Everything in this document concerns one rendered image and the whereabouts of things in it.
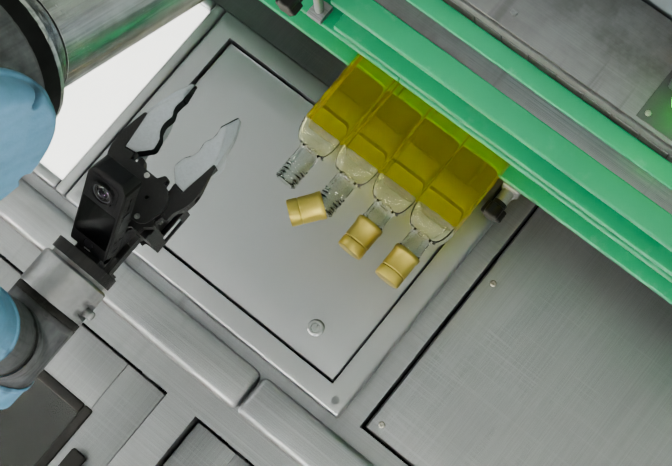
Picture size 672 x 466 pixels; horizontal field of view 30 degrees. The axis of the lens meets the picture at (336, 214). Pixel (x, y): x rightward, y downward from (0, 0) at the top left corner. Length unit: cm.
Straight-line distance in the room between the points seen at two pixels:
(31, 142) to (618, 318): 104
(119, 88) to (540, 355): 67
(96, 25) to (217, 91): 88
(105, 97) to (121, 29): 87
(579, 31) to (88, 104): 68
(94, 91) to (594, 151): 70
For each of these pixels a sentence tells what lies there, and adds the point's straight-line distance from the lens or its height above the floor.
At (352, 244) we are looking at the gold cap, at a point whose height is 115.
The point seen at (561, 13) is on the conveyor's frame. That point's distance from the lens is 145.
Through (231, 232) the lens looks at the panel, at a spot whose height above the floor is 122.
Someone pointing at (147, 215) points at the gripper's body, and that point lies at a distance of 123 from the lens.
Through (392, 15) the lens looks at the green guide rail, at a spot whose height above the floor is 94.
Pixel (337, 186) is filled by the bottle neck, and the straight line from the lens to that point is 152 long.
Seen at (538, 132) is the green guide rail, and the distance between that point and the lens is 141.
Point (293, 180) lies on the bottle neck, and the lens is 153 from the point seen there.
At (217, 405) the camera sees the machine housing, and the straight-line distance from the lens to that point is 165.
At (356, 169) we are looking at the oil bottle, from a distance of 151.
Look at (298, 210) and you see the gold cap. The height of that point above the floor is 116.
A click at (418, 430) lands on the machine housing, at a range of 164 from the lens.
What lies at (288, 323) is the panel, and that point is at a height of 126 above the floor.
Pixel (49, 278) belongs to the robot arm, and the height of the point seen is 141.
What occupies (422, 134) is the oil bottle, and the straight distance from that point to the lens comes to 152.
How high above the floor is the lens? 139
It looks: 10 degrees down
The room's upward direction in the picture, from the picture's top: 140 degrees counter-clockwise
